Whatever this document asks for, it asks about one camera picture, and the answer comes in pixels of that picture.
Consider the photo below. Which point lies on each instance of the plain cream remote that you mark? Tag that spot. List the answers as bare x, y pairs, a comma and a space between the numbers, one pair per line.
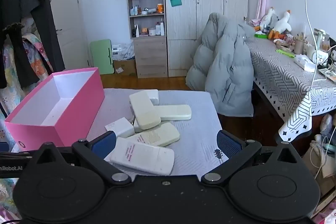
176, 112

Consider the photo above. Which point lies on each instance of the green folding table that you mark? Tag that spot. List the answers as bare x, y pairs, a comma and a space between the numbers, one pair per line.
101, 56

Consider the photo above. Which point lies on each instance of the white door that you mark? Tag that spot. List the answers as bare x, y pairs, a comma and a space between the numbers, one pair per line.
67, 16

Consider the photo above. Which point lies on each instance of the cream remote with display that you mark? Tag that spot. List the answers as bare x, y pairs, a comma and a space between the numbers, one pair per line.
144, 111

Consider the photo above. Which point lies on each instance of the white remote with red print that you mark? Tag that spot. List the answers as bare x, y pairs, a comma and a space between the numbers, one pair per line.
147, 158

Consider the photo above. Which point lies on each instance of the white plastic package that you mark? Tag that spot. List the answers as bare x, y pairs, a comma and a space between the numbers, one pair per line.
123, 50

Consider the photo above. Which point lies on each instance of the beige cup with brushes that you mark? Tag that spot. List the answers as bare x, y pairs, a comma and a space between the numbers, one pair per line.
299, 45

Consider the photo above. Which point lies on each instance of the blue bottles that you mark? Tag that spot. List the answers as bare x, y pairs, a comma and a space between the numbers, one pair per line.
134, 11

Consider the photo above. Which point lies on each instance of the floral quilt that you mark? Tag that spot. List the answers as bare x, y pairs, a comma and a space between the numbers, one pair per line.
34, 56

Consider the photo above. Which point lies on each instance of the light wooden wardrobe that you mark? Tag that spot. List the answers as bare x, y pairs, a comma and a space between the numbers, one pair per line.
189, 29

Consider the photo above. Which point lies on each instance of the cream remote with red print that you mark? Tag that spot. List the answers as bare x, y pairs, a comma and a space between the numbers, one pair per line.
160, 136

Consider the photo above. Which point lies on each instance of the white pump bottle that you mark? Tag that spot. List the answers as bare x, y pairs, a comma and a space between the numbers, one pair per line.
160, 29

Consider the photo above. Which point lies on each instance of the white desk appliance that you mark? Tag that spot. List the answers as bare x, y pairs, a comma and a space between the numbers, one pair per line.
319, 52

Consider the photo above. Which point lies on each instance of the green plastic item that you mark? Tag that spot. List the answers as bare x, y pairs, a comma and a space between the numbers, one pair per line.
284, 53

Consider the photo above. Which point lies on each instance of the geometric patterned tablecloth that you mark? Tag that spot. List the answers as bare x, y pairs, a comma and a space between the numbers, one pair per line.
283, 82

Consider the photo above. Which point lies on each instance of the pink cardboard box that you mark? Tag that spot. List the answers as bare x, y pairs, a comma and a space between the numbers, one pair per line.
73, 119

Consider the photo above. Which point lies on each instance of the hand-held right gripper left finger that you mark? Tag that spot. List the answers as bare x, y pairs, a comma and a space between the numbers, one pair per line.
103, 144

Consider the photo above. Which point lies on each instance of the black garment with frilled cuff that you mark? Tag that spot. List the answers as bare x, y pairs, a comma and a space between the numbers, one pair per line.
13, 16

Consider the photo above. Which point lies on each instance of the brown cardboard box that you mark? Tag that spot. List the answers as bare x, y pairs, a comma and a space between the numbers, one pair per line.
326, 174
126, 67

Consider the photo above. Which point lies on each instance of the white jar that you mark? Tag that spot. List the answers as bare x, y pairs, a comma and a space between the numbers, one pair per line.
152, 31

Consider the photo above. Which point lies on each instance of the white goose plush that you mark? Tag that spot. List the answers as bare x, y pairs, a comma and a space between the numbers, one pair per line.
269, 19
282, 26

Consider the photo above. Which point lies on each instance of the white tissue box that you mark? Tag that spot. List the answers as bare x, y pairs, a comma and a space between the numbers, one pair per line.
304, 61

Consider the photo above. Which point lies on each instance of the white power adapter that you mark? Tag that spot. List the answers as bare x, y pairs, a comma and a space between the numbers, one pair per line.
120, 128

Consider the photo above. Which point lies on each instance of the grey puffer jacket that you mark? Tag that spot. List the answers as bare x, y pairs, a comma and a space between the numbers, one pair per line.
225, 69

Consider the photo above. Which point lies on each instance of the orange bottle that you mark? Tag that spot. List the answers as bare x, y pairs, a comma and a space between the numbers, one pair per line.
160, 8

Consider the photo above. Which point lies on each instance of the wooden shelf unit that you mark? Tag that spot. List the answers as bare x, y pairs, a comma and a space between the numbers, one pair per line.
151, 56

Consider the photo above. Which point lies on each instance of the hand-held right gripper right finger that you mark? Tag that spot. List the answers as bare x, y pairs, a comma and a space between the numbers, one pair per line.
228, 144

